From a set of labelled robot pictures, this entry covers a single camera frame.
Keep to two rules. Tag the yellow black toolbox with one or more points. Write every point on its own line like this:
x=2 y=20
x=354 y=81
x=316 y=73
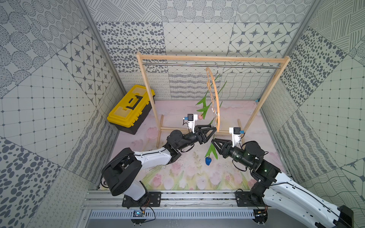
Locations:
x=131 y=111

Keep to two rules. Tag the right circuit board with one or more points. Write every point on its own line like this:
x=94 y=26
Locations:
x=260 y=216

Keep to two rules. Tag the left circuit board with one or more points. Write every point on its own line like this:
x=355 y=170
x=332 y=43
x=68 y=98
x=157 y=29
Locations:
x=138 y=217

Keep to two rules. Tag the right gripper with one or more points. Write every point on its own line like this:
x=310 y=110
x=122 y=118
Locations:
x=225 y=148

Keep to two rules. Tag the yellow tulip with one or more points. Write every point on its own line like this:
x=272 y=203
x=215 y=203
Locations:
x=212 y=121

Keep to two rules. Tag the floral table mat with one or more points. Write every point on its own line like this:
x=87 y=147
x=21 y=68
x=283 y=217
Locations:
x=190 y=172

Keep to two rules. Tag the white tulip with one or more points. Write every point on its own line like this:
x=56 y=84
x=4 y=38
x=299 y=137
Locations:
x=203 y=100

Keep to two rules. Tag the pink tulip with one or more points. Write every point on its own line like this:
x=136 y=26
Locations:
x=207 y=107

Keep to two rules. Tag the blue tulip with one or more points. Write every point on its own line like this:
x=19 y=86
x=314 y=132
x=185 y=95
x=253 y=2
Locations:
x=211 y=153

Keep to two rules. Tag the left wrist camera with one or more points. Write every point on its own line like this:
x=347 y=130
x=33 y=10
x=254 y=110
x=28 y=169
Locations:
x=190 y=120

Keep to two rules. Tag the circuit board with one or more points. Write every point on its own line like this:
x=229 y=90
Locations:
x=138 y=217
x=260 y=216

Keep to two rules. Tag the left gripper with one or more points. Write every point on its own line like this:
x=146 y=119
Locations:
x=200 y=135

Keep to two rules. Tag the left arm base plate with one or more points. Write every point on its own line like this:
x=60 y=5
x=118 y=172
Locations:
x=150 y=199

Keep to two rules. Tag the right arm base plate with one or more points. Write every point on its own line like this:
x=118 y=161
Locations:
x=247 y=199

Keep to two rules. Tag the metal rack rod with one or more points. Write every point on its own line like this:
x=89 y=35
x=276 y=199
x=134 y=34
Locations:
x=206 y=65

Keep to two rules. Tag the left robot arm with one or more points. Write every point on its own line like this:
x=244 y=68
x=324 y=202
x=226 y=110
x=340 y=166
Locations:
x=121 y=172

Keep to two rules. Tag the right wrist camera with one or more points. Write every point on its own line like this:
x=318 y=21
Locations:
x=237 y=135

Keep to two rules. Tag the wooden wavy clothes hanger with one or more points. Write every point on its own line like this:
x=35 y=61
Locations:
x=214 y=95

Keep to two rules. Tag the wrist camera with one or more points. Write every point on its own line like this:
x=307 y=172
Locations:
x=190 y=120
x=237 y=135

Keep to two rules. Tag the aluminium rail frame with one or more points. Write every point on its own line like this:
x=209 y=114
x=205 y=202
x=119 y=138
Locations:
x=223 y=199

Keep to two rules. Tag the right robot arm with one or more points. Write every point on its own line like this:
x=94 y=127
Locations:
x=275 y=189

